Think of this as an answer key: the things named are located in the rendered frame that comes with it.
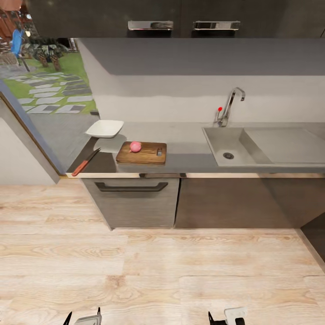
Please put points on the vidalia onion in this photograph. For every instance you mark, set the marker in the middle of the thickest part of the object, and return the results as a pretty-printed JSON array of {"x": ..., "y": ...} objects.
[{"x": 135, "y": 147}]

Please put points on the parer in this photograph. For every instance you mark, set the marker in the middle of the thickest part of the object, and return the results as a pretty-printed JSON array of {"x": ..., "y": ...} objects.
[{"x": 79, "y": 169}]

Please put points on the fixed window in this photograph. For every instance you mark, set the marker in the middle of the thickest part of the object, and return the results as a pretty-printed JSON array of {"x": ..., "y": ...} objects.
[{"x": 44, "y": 83}]

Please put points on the bowl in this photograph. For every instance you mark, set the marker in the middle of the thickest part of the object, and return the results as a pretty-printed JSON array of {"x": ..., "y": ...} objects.
[{"x": 106, "y": 129}]

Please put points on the dishwasher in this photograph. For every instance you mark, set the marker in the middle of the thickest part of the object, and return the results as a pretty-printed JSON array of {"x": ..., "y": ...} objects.
[{"x": 135, "y": 202}]

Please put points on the drop in sink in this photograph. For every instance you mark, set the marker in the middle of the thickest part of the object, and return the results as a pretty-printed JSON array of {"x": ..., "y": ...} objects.
[{"x": 263, "y": 146}]

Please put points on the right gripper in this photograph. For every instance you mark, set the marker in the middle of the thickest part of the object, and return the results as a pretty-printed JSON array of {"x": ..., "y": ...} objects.
[{"x": 238, "y": 321}]

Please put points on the cutting board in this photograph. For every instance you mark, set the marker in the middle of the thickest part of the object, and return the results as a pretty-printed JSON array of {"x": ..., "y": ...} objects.
[{"x": 147, "y": 154}]

